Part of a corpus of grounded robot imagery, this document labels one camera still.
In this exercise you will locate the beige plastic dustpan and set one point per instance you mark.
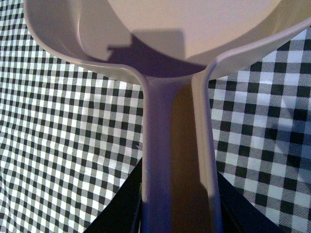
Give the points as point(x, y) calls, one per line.
point(172, 49)

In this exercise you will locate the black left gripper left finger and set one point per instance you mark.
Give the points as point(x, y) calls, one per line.
point(123, 213)

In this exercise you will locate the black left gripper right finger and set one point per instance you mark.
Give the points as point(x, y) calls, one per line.
point(239, 215)

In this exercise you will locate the black white checkered tablecloth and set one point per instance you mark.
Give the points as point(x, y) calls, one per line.
point(69, 137)

